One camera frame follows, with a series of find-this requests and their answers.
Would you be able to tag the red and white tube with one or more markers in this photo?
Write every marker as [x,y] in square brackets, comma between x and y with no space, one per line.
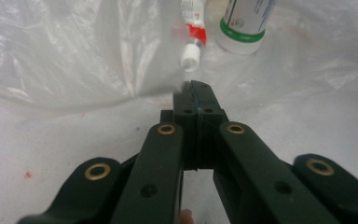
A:
[194,31]

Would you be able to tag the white table cover sheet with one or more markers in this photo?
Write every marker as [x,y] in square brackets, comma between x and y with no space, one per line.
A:
[43,155]

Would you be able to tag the white bottle with green band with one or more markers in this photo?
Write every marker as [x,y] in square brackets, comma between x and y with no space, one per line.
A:
[245,25]

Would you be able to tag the clear printed plastic bag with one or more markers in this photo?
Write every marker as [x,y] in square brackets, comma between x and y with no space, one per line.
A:
[59,46]

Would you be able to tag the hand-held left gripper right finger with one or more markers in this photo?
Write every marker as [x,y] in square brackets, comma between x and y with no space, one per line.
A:
[209,118]

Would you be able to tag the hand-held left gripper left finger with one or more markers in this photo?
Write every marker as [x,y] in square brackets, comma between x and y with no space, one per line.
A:
[188,124]

